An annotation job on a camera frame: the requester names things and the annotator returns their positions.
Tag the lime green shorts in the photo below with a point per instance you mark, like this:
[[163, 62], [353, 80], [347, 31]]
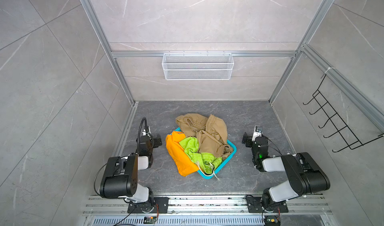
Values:
[[206, 162]]

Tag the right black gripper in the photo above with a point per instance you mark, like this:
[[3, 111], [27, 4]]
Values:
[[247, 139]]

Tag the white wire mesh basket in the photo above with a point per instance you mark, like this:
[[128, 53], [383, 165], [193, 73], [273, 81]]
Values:
[[197, 66]]

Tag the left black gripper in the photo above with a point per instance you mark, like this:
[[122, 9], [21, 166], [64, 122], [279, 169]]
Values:
[[156, 140]]

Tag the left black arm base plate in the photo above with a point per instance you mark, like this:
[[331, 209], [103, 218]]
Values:
[[152, 206]]

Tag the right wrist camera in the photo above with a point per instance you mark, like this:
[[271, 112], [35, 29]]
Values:
[[257, 132]]

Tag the orange shorts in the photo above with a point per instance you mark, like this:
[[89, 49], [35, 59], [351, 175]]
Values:
[[184, 165]]

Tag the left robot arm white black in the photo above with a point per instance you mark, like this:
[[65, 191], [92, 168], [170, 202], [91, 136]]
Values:
[[120, 178]]

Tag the aluminium frame rail front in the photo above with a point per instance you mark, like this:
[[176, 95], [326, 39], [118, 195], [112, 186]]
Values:
[[211, 205]]

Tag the teal plastic basket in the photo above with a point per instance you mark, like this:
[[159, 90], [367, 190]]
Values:
[[222, 164]]

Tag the yellow black connector right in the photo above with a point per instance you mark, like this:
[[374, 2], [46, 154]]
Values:
[[272, 221]]

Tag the small green circuit board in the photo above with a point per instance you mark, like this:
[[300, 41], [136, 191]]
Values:
[[150, 220]]

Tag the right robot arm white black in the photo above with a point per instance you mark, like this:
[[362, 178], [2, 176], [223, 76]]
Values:
[[304, 175]]

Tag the black wire hook rack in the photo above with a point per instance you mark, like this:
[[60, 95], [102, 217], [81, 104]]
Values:
[[334, 119]]

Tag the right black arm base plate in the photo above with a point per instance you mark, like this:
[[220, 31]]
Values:
[[261, 205]]

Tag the khaki tan shorts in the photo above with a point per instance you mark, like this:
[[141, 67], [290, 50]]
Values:
[[211, 133]]

